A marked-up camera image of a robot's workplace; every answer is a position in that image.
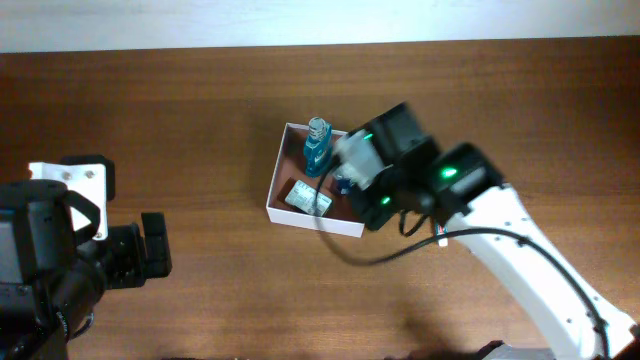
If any green white soap bar box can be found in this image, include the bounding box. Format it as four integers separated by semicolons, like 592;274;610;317
285;180;332;217

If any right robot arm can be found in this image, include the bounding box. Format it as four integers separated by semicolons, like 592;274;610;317
334;103;639;359

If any dark blue pump soap bottle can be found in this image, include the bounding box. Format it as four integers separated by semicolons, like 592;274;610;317
333;170;354;196

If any teal mouthwash bottle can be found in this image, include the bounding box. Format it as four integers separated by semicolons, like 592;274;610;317
303;117;332;178

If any white open cardboard box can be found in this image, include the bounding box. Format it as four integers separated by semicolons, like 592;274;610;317
266;123;364;238

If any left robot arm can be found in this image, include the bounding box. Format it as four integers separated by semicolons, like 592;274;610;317
1;155;172;359

